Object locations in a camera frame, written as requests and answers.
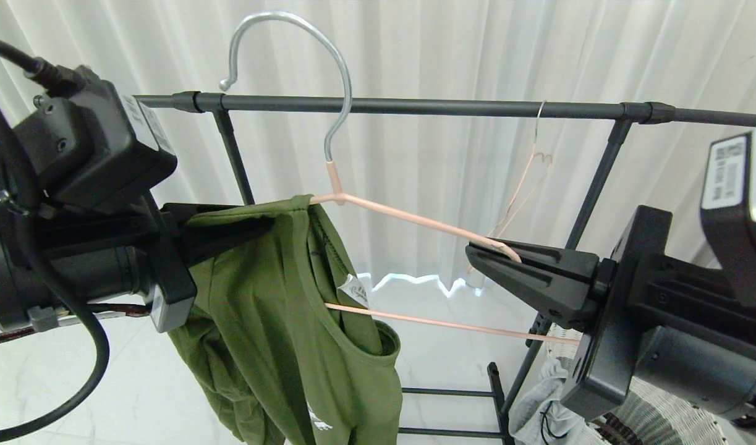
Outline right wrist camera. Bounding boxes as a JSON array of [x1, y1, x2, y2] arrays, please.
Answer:
[[699, 122, 756, 310]]

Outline pink clothes hanger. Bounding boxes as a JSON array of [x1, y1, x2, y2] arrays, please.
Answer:
[[219, 11, 582, 345], [488, 101, 553, 239]]

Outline green long-sleeved shirt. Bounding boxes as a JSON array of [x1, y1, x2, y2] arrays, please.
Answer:
[[168, 195, 403, 445]]

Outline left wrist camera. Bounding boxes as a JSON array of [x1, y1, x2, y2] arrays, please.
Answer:
[[12, 65, 178, 214]]

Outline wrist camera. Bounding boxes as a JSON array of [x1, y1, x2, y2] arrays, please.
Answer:
[[12, 65, 178, 214], [699, 122, 756, 310]]

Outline white laundry basket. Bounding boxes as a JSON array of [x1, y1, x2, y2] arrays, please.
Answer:
[[548, 324, 756, 445]]

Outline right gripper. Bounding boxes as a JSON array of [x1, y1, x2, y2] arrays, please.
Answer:
[[466, 206, 756, 422]]

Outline white curtain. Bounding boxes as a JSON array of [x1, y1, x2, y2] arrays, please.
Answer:
[[0, 0, 756, 294]]

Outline black clothes rack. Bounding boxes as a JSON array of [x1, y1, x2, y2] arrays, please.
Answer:
[[134, 91, 756, 445]]

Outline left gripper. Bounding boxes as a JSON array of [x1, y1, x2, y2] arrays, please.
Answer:
[[0, 201, 274, 333]]

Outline pale grey shorts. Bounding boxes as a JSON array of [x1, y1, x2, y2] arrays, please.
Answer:
[[509, 357, 595, 445]]

